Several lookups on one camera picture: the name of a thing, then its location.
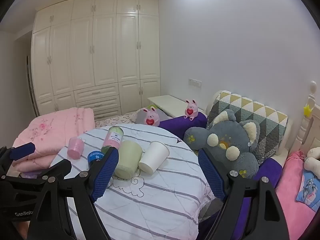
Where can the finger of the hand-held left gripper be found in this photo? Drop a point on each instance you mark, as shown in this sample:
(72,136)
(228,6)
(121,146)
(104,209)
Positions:
(22,151)
(61,167)

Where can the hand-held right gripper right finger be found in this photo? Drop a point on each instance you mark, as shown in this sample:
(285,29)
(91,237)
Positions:
(212,173)

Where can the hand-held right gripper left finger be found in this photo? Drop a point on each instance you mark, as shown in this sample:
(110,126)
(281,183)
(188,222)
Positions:
(103,177)

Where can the white paper cup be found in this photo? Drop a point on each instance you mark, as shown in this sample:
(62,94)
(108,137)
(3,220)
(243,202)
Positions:
(153,157)

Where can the pink cup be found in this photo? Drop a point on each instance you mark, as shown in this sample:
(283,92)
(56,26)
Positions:
(75,148)

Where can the pale green cup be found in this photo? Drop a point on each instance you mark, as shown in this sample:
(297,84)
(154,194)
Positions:
(128,158)

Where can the blue can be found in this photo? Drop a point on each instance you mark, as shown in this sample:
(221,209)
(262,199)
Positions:
(94,158)

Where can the pink folded quilt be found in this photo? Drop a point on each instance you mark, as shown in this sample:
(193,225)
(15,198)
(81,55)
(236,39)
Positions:
(50,130)

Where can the grey koala plush toy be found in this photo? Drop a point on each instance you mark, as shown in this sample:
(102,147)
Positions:
(232,145)

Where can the pink label bottle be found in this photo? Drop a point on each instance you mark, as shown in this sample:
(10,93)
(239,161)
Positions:
(113,137)

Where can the striped white cloth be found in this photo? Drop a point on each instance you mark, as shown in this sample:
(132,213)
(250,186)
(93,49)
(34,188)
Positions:
(155,205)

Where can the heart print bed sheet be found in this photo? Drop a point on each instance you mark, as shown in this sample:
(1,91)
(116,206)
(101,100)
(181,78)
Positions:
(115,120)

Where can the purple blanket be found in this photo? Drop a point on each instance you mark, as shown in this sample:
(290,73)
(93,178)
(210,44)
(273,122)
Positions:
(172,126)

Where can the pink rabbit plush toy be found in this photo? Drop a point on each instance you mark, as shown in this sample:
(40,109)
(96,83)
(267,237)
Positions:
(191,109)
(151,117)

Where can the triangle pattern quilted cushion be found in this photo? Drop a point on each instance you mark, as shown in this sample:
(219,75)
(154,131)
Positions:
(265,122)

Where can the pink pillow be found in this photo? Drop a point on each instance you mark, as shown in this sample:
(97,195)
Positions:
(290,187)

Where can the white nightstand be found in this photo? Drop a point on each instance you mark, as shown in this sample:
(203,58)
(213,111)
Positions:
(170,102)

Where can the blue printed cloth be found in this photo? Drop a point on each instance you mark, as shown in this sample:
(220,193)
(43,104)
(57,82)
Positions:
(310,187)

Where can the white plush toy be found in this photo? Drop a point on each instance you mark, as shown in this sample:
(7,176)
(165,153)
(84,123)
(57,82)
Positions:
(313,160)

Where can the white bed headboard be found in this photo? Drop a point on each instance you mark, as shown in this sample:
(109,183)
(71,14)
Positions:
(308,130)

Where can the yellow star sticker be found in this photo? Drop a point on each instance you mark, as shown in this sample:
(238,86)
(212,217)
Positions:
(308,110)

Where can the white wardrobe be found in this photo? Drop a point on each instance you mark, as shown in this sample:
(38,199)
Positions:
(100,50)

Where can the white wall switch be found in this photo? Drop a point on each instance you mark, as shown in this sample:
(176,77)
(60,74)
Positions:
(195,82)

